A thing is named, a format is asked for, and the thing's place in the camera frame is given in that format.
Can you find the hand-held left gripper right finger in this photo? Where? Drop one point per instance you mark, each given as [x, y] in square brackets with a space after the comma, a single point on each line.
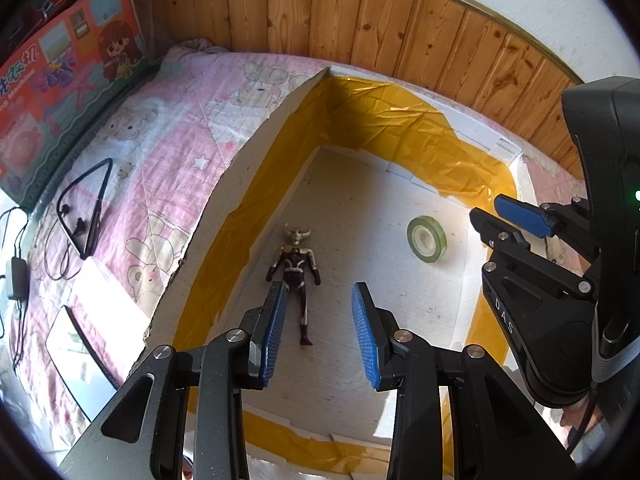
[366, 345]

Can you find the white cardboard box yellow tape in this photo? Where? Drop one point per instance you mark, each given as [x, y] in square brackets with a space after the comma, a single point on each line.
[375, 200]

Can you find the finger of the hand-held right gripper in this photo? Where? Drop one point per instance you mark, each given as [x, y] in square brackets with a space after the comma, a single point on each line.
[522, 215]
[500, 232]

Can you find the white flat box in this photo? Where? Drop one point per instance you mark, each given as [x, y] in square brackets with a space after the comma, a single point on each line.
[115, 290]

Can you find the pink printed blanket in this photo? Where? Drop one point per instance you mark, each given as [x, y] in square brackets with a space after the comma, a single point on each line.
[175, 160]

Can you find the glossy white tablet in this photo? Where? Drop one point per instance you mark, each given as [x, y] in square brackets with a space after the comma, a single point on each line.
[80, 355]

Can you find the colourful toy box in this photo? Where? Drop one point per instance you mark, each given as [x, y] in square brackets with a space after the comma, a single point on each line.
[60, 85]

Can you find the black silver action figure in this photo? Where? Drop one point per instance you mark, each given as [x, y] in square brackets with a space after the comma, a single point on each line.
[295, 265]

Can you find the green tape roll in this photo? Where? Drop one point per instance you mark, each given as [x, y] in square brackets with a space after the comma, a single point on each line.
[414, 251]

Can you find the wooden headboard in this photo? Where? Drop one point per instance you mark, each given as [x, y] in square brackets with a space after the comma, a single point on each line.
[400, 20]

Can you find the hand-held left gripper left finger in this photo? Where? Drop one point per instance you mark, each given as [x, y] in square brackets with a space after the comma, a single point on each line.
[270, 340]

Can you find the black neckband earphones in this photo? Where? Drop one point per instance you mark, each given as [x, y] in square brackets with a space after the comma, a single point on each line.
[93, 240]

